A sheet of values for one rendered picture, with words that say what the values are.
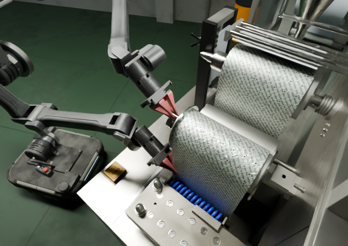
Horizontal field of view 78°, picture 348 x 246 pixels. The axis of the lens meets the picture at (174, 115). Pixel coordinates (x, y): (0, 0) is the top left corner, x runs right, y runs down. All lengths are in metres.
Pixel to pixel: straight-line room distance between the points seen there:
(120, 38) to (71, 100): 2.11
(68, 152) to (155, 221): 1.32
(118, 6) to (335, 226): 0.82
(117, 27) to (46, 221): 1.65
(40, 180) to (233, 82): 1.62
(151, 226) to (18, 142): 2.06
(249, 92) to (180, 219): 0.45
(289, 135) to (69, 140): 1.67
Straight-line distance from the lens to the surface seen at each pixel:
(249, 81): 0.67
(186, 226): 0.76
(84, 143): 1.99
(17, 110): 1.00
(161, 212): 0.77
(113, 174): 0.97
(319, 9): 1.08
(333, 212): 0.39
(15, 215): 2.21
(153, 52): 0.65
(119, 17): 0.82
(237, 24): 0.73
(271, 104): 0.68
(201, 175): 0.66
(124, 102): 2.55
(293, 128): 1.25
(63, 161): 1.93
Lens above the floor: 1.76
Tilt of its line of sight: 49 degrees down
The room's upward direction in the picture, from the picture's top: straight up
